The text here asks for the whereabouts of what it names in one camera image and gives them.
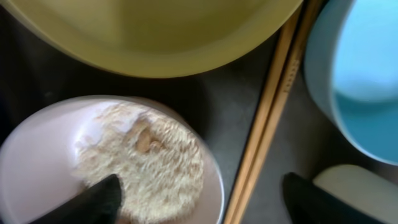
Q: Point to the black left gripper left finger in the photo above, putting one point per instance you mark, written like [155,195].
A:
[98,204]

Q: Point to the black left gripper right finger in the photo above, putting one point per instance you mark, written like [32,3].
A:
[307,203]

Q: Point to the rice and nuts leftovers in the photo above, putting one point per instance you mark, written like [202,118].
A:
[158,160]

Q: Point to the white bowl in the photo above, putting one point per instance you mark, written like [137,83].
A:
[39,156]

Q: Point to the white cup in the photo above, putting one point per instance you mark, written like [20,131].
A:
[362,190]

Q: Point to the light blue bowl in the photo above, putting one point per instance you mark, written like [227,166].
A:
[350,69]

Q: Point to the yellow plate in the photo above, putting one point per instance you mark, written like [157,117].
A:
[153,38]

